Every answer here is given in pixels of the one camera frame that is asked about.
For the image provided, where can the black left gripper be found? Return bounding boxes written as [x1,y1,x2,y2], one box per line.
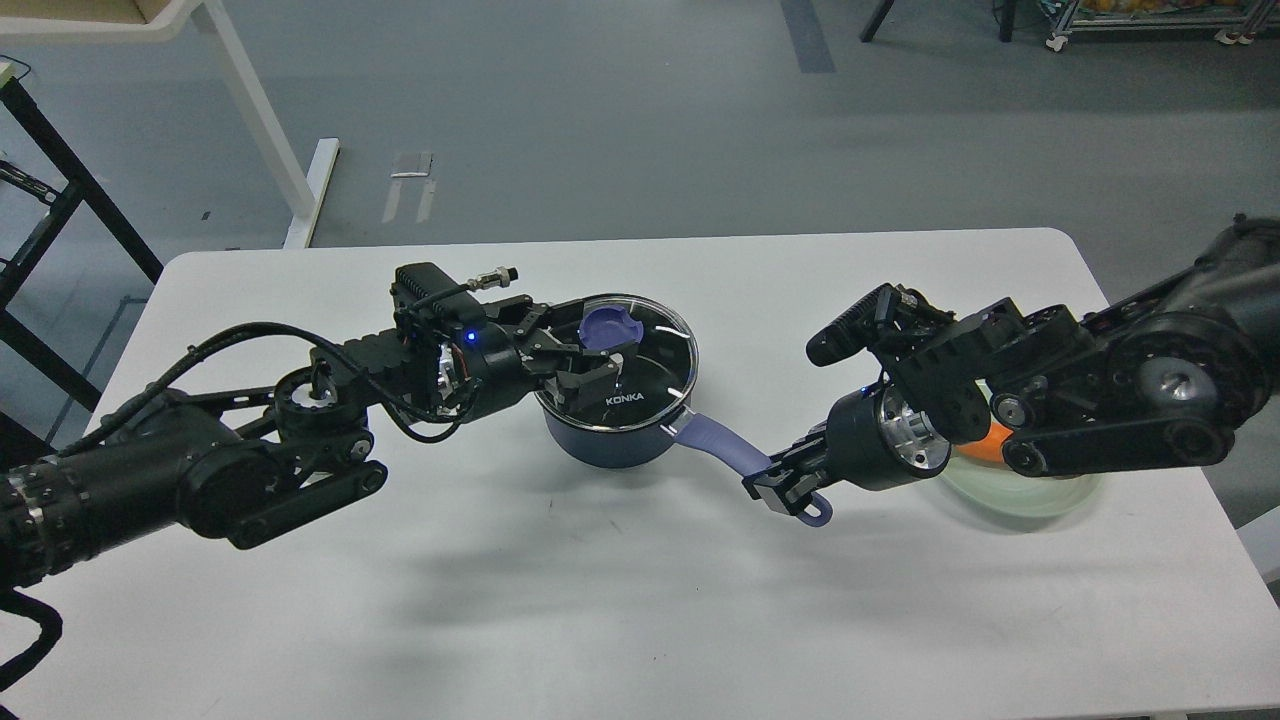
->
[431,295,641,416]

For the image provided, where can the orange toy carrot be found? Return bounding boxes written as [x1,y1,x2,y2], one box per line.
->
[956,421,1012,464]

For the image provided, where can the pale green oval plate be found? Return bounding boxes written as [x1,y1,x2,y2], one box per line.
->
[940,446,1102,520]

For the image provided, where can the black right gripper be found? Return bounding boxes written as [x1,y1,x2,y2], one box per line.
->
[742,386,954,518]

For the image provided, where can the blue saucepan with handle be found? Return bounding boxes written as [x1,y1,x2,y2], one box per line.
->
[536,387,771,493]

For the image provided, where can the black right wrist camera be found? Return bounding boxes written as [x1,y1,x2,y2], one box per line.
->
[805,283,956,366]

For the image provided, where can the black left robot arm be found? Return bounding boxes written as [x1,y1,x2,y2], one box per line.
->
[3,282,645,687]

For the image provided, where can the glass pot lid blue knob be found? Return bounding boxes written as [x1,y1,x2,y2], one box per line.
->
[534,293,699,432]

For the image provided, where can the metal cart with casters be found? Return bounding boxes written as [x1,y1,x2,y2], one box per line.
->
[1037,1,1277,53]

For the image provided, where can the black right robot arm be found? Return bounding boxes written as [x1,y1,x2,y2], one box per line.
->
[742,215,1279,527]

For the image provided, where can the white table leg frame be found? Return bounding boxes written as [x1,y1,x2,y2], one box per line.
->
[1,1,340,250]

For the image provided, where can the black metal rack frame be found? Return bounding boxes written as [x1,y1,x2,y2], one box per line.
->
[1,61,164,410]

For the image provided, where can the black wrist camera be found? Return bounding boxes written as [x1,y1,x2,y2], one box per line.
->
[805,283,956,366]
[390,263,518,333]

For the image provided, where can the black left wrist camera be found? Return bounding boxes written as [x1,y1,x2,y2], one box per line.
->
[390,263,518,333]

